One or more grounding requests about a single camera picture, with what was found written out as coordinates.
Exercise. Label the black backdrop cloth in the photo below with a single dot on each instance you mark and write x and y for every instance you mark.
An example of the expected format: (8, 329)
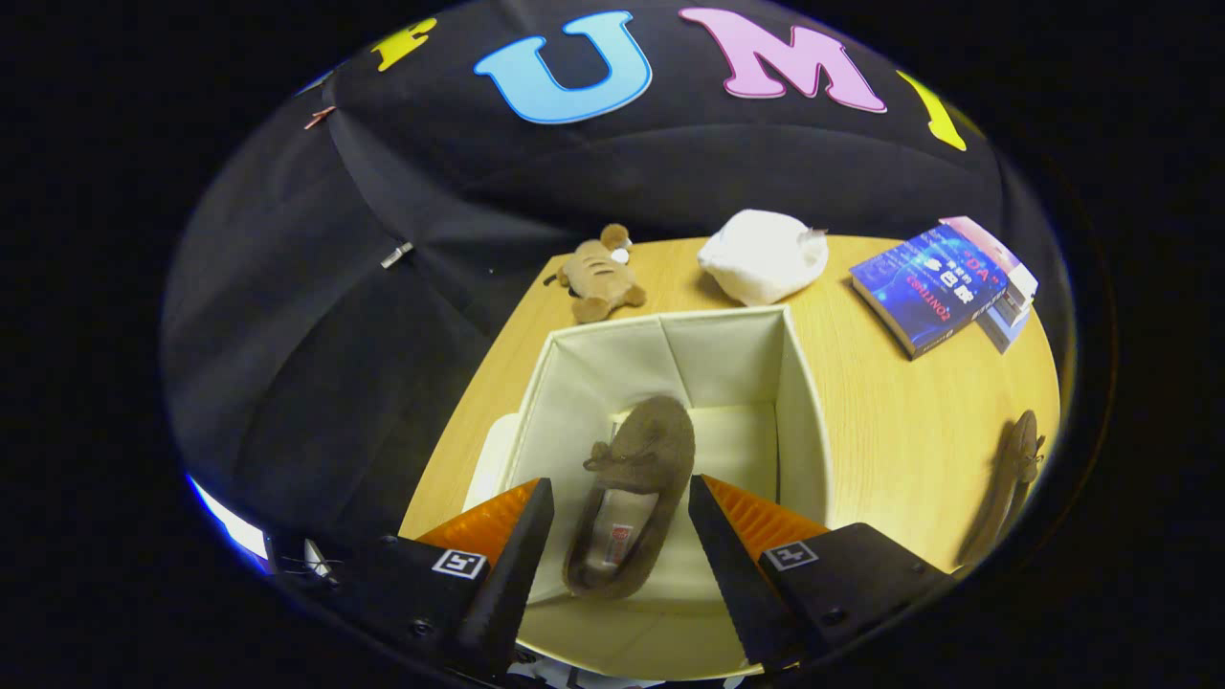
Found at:
(316, 364)

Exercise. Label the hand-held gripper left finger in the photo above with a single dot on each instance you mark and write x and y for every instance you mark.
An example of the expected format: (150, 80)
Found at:
(507, 584)

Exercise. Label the brown striped plush toy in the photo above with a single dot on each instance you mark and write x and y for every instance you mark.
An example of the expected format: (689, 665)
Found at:
(598, 277)

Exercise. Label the grey blue book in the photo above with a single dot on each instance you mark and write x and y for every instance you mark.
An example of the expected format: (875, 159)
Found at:
(1005, 323)

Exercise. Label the brown fuzzy slipper shoe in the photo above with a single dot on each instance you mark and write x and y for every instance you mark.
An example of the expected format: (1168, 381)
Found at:
(646, 450)
(1010, 478)

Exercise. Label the pink clip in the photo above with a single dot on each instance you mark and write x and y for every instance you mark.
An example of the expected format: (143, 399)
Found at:
(319, 117)

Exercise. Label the computer monitor screen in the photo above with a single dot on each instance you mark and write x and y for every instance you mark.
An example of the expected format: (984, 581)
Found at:
(230, 524)

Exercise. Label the white plush toy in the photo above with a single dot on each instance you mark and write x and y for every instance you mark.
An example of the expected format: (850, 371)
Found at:
(761, 258)

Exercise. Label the pink and white book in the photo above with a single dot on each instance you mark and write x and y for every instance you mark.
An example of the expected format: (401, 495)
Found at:
(995, 251)

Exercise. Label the foldable fabric storage box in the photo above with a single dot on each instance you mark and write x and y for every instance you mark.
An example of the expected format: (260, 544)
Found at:
(737, 364)

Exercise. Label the blue cover book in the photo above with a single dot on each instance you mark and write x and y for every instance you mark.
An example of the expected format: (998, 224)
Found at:
(924, 287)

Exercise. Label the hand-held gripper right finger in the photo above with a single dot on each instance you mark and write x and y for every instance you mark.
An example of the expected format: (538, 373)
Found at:
(737, 584)

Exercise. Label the silver clip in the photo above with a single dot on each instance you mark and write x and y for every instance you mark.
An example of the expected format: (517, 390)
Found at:
(396, 255)

